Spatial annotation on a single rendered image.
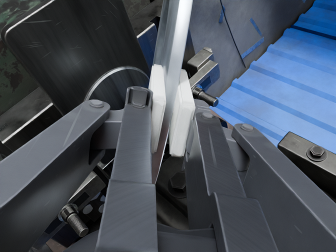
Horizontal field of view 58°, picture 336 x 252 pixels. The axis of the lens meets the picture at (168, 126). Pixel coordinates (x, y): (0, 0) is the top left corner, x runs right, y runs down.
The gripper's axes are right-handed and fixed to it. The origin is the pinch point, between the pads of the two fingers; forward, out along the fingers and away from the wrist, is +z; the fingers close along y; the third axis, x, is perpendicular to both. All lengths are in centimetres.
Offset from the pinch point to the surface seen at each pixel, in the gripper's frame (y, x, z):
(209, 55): 10.4, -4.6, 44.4
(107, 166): -5.3, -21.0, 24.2
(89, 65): -8.6, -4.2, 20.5
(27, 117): -17.7, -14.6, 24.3
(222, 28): 39, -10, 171
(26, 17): -14.2, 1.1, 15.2
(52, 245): -17, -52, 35
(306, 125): 96, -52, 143
